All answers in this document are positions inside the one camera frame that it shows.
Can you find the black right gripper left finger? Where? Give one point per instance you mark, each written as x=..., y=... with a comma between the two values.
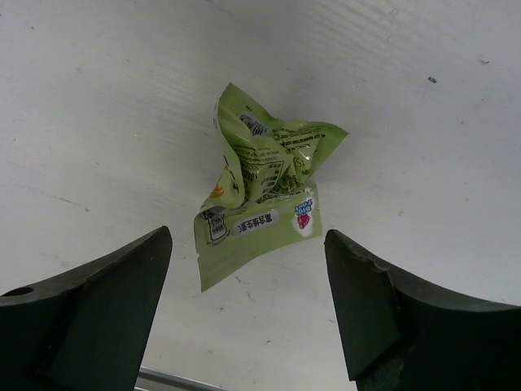
x=87, y=328

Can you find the aluminium table frame rail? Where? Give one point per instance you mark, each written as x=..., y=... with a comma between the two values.
x=167, y=381

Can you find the green snack packet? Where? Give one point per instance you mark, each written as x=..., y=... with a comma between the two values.
x=265, y=198

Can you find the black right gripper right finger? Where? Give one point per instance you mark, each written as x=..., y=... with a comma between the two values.
x=401, y=332

